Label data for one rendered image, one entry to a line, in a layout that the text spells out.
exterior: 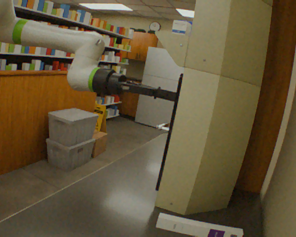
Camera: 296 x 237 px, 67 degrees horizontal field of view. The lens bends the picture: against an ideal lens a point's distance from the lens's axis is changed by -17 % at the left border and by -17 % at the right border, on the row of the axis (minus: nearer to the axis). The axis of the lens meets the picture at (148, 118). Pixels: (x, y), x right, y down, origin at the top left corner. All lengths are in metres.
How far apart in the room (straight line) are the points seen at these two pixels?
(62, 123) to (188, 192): 2.35
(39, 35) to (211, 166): 0.80
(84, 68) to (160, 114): 5.10
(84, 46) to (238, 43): 0.55
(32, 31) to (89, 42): 0.26
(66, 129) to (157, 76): 3.40
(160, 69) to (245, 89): 5.16
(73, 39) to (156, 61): 5.07
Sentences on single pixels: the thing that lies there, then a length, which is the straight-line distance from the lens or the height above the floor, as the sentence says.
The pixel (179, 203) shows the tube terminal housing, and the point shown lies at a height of 0.98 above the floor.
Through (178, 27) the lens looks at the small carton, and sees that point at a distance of 0.90.
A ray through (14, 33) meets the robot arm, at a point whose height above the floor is 1.46.
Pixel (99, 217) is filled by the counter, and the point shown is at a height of 0.94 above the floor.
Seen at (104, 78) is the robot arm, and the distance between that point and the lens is 0.90.
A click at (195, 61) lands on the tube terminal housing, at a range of 0.79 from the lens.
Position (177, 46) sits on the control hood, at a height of 1.47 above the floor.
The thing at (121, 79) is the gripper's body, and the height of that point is 1.33.
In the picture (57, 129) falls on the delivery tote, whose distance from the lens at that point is 3.12.
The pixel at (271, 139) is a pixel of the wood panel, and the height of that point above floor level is 1.20.
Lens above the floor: 1.40
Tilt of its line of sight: 12 degrees down
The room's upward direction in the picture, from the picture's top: 11 degrees clockwise
